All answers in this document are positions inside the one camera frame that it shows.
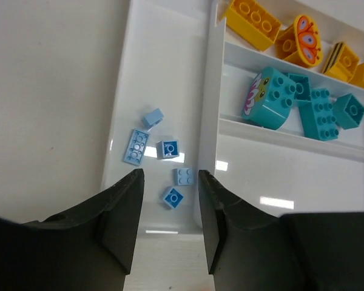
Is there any light blue square brick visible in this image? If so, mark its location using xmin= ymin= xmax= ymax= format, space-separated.
xmin=161 ymin=187 xmax=184 ymax=209
xmin=157 ymin=140 xmax=180 ymax=159

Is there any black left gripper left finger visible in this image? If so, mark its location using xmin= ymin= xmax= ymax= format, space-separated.
xmin=0 ymin=169 xmax=144 ymax=290

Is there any yellow long lego brick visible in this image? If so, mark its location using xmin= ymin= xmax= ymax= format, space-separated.
xmin=221 ymin=0 xmax=282 ymax=52

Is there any teal rounded lego piece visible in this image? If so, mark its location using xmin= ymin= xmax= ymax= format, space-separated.
xmin=241 ymin=67 xmax=296 ymax=130

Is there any white divided sorting tray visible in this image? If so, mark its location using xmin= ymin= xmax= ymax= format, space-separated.
xmin=101 ymin=1 xmax=364 ymax=233

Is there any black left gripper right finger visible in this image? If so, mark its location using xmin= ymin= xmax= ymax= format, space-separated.
xmin=198 ymin=170 xmax=364 ymax=290

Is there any teal small lego brick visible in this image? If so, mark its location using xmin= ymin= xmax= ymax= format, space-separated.
xmin=285 ymin=73 xmax=311 ymax=107

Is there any yellow rounded lego brick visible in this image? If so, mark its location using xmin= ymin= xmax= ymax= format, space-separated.
xmin=322 ymin=41 xmax=360 ymax=82

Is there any small light blue plate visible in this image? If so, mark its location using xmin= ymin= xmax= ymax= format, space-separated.
xmin=174 ymin=168 xmax=194 ymax=186

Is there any yellow oval butterfly lego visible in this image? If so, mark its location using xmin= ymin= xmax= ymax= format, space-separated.
xmin=274 ymin=15 xmax=323 ymax=68

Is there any teal long lego brick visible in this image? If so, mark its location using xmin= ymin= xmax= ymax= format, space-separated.
xmin=298 ymin=88 xmax=339 ymax=141

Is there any small light blue brick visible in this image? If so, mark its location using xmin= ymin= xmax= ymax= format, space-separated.
xmin=142 ymin=109 xmax=164 ymax=130

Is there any teal square lego brick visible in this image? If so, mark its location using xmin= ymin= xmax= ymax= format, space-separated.
xmin=333 ymin=93 xmax=364 ymax=130

